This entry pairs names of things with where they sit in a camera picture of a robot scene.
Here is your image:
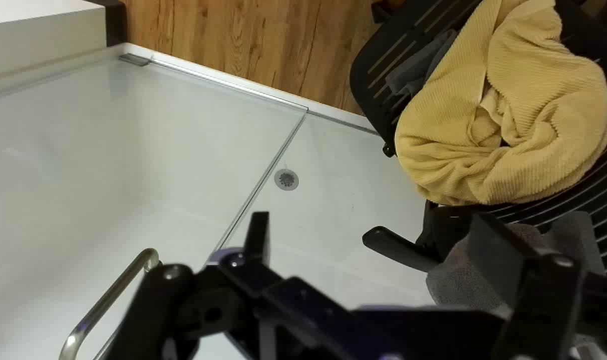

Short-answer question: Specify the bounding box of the black mesh office chair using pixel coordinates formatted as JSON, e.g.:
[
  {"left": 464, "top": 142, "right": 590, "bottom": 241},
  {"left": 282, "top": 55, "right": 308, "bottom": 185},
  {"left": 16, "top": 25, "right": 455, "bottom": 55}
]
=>
[{"left": 349, "top": 0, "right": 607, "bottom": 316}]

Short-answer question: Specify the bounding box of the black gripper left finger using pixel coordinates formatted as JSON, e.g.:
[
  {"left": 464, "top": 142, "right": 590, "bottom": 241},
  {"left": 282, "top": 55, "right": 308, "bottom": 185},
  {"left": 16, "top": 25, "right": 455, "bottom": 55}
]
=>
[{"left": 239, "top": 210, "right": 298, "bottom": 302}]

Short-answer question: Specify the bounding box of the yellow towel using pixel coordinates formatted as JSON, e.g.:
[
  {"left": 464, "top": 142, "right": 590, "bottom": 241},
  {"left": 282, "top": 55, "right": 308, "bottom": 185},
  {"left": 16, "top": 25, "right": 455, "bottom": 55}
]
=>
[{"left": 393, "top": 0, "right": 607, "bottom": 208}]

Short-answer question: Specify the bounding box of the round chrome shower drain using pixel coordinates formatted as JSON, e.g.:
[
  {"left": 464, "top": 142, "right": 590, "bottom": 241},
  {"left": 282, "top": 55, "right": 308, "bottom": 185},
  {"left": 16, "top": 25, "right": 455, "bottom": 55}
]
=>
[{"left": 273, "top": 167, "right": 300, "bottom": 192}]

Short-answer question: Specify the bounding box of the glass shower door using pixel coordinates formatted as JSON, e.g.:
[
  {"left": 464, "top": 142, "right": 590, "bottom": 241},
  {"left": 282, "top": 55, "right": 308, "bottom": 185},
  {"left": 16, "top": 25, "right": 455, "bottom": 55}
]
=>
[{"left": 0, "top": 43, "right": 308, "bottom": 360}]

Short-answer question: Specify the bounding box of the chrome shower door handle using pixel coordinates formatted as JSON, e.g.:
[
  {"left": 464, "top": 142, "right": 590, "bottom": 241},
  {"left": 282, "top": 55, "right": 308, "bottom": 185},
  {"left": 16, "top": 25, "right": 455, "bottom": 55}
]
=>
[{"left": 58, "top": 247, "right": 162, "bottom": 360}]

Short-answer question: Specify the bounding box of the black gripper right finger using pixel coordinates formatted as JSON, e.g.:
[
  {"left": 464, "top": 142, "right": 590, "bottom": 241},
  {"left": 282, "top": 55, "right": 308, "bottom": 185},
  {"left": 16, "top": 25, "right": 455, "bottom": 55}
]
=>
[{"left": 467, "top": 213, "right": 590, "bottom": 360}]

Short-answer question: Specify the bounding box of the small metal door bracket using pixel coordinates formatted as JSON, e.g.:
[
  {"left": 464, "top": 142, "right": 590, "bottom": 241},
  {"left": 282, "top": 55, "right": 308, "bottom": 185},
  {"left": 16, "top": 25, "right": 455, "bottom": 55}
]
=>
[{"left": 118, "top": 53, "right": 155, "bottom": 68}]

